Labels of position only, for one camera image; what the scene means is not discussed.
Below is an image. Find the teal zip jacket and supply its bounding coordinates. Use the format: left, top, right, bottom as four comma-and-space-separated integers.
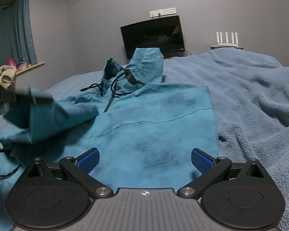
0, 49, 218, 230

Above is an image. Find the beige cloth on sill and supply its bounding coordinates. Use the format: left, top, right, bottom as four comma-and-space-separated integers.
0, 65, 17, 90

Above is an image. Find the pink toy on sill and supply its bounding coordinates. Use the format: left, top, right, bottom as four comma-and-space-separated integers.
6, 57, 28, 70

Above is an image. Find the wooden window sill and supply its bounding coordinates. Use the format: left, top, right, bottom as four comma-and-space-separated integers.
15, 62, 45, 76

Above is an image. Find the teal curtain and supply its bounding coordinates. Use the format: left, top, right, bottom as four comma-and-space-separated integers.
0, 0, 37, 66

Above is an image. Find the blue fleece blanket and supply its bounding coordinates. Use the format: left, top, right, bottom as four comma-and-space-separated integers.
0, 46, 289, 231

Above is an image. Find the white wifi router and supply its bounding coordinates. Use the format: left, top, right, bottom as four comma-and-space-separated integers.
210, 31, 244, 49

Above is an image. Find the black monitor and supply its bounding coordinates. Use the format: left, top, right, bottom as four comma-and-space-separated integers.
120, 15, 185, 59

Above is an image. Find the white wall power strip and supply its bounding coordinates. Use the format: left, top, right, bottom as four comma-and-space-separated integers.
149, 7, 177, 18

